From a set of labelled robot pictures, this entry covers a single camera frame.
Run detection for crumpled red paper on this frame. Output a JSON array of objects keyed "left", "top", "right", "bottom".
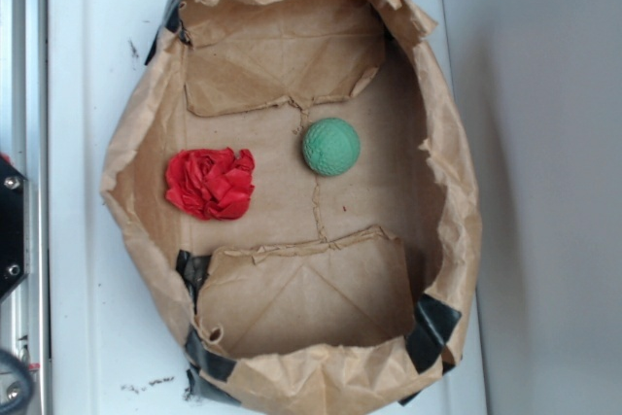
[{"left": 165, "top": 148, "right": 255, "bottom": 221}]

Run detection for brown paper bag tray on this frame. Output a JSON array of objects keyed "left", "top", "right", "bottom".
[{"left": 101, "top": 0, "right": 482, "bottom": 414}]

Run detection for green dimpled ball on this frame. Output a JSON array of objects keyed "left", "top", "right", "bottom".
[{"left": 302, "top": 118, "right": 361, "bottom": 177}]

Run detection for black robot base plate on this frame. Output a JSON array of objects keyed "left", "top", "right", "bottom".
[{"left": 1, "top": 153, "right": 29, "bottom": 302}]

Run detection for aluminium frame rail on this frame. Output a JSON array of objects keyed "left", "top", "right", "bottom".
[{"left": 22, "top": 0, "right": 52, "bottom": 414}]

